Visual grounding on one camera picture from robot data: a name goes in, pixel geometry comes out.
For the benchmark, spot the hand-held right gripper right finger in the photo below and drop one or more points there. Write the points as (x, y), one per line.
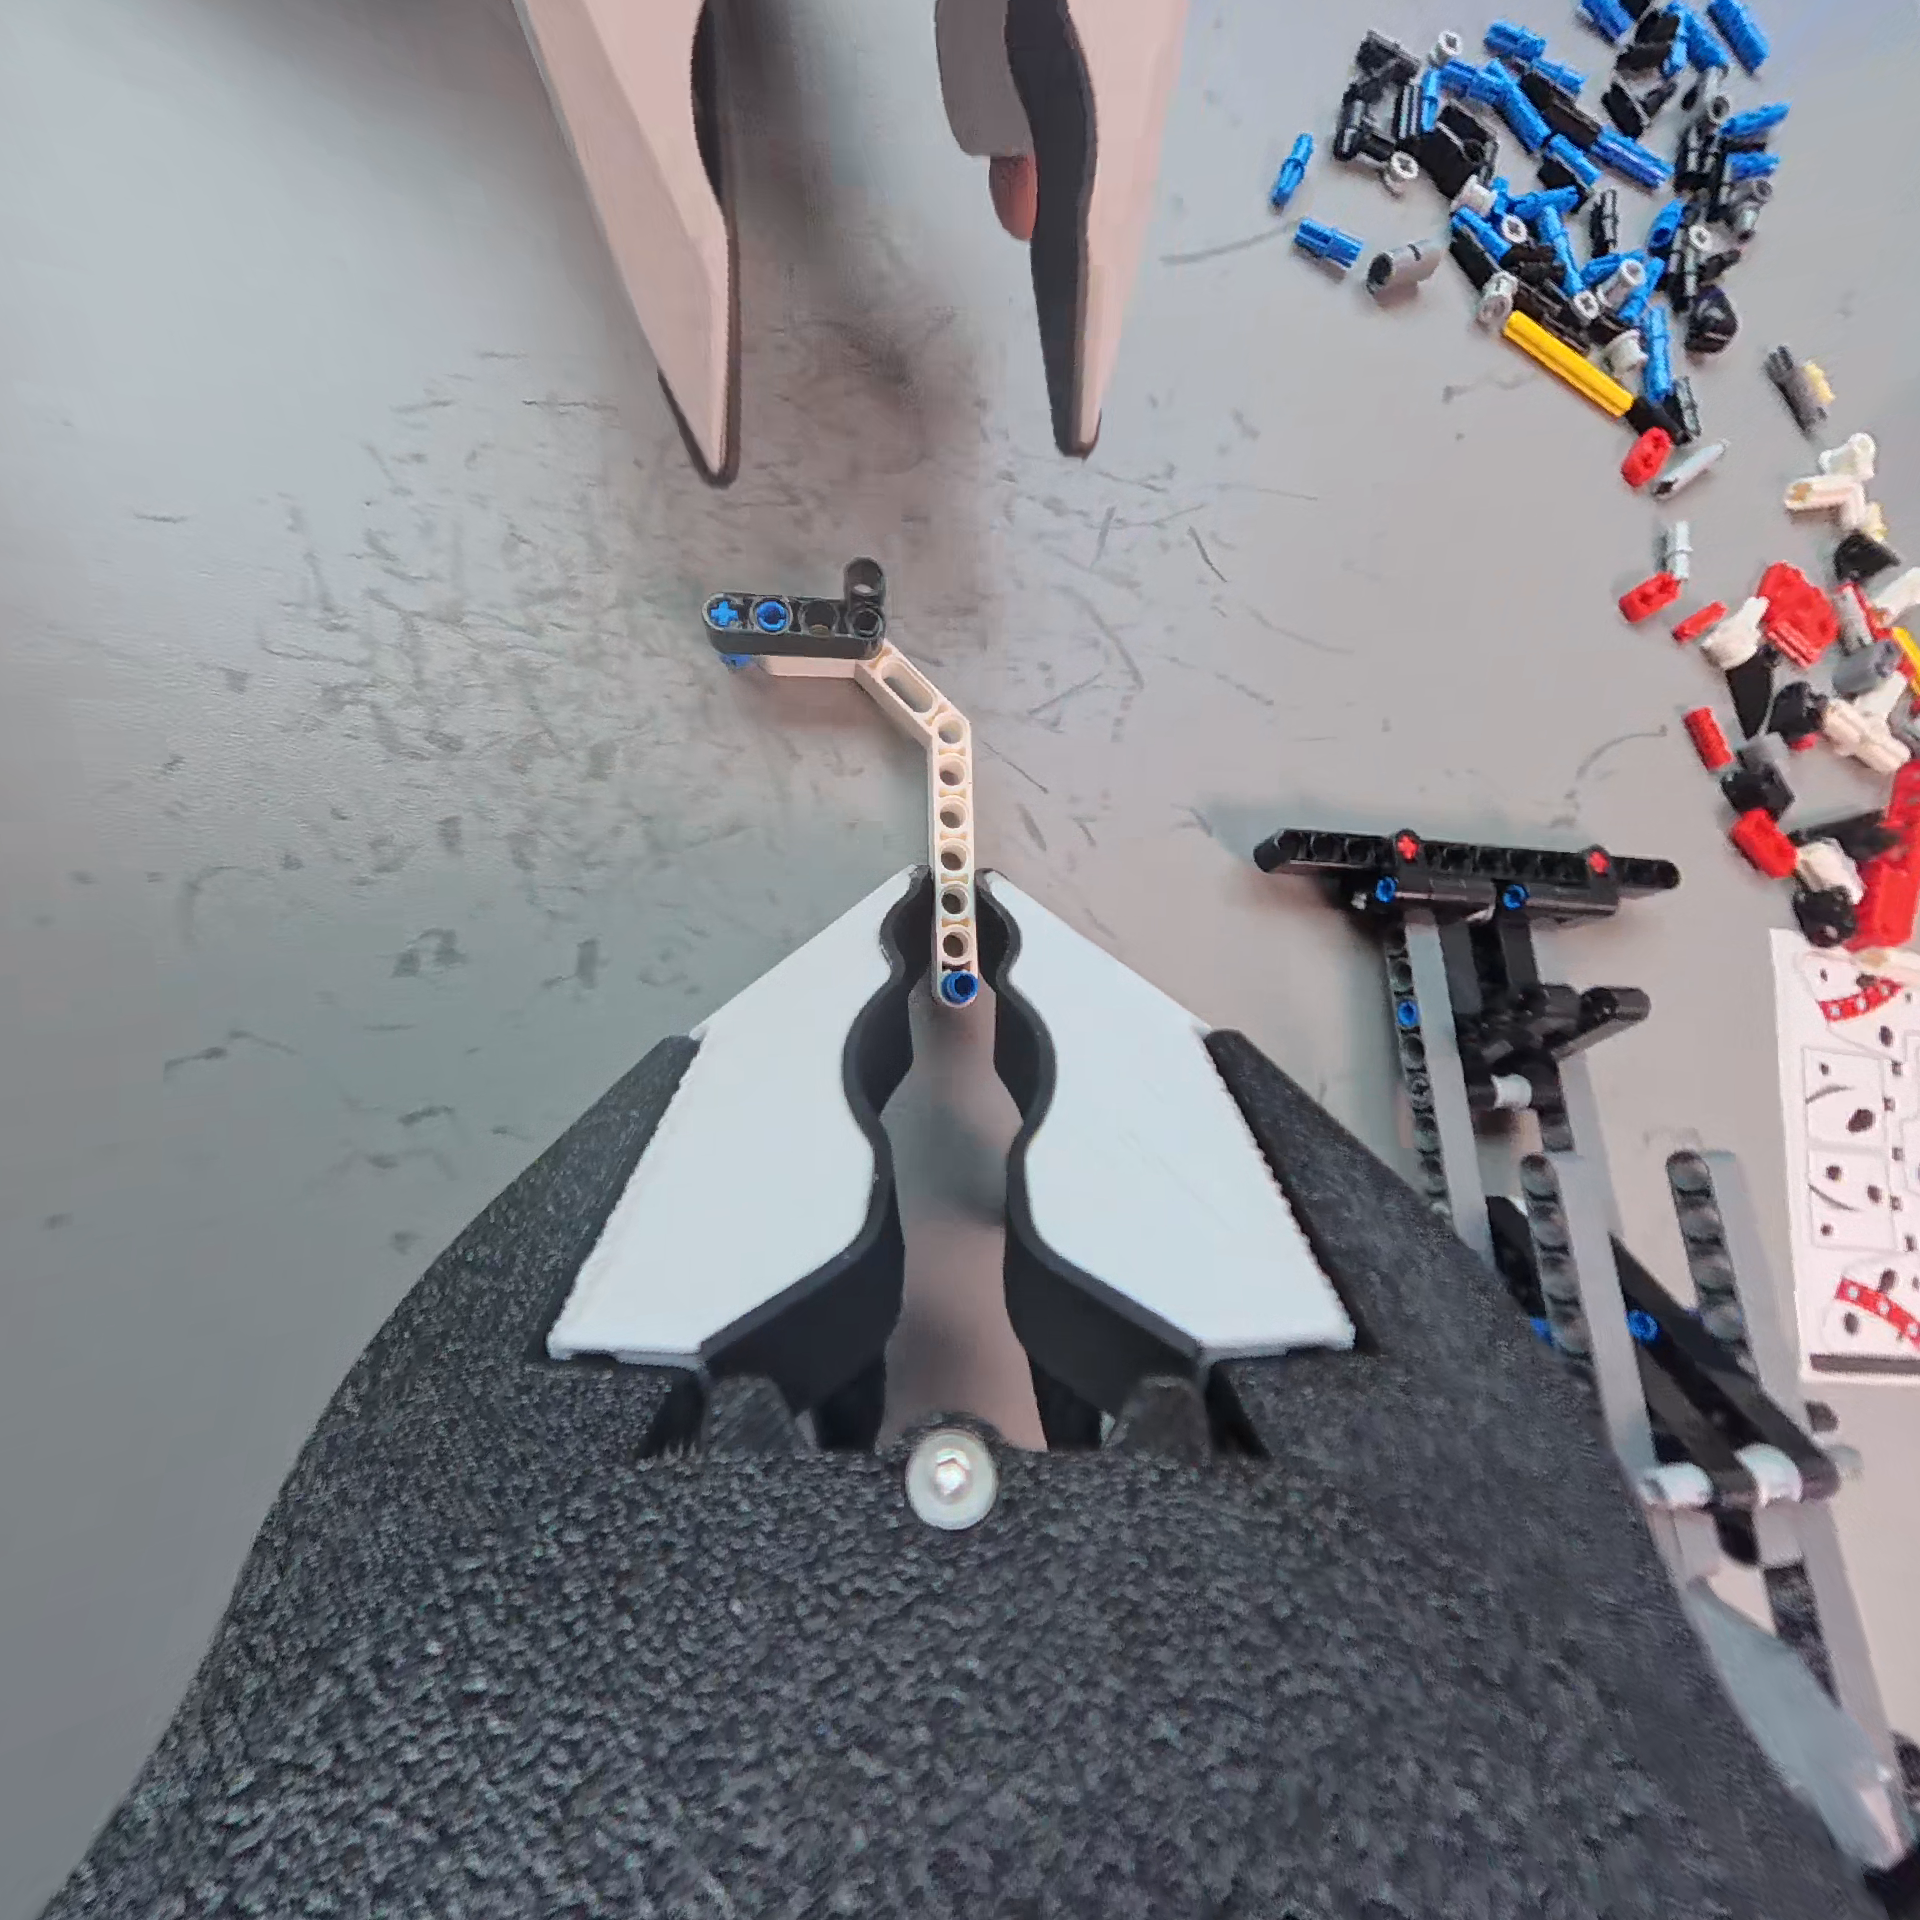
(1171, 1184)

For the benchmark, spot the white sticker sheet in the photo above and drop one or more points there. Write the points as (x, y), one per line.
(1852, 1140)

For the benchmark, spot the long blue connector pin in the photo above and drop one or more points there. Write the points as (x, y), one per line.
(1293, 168)
(728, 615)

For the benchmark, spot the black angled toy beam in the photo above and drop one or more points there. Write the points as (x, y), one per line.
(819, 615)

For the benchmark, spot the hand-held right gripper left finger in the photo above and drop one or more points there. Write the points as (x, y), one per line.
(735, 1184)

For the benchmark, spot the yellow toy axle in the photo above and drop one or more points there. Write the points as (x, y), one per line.
(1568, 362)

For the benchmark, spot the grey black toy truck chassis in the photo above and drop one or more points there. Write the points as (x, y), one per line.
(1514, 961)

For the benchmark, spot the black tan axle pin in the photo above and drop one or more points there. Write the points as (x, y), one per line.
(1796, 382)

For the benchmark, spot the grey connector pin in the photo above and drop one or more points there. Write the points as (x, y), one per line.
(1403, 271)

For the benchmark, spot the pile of blue black pins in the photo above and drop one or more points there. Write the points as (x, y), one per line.
(1574, 164)

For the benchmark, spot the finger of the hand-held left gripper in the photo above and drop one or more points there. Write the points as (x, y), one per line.
(630, 151)
(1132, 151)

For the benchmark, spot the white angled toy beam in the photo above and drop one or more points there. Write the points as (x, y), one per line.
(948, 811)

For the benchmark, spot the grey desk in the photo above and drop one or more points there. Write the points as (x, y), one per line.
(374, 674)

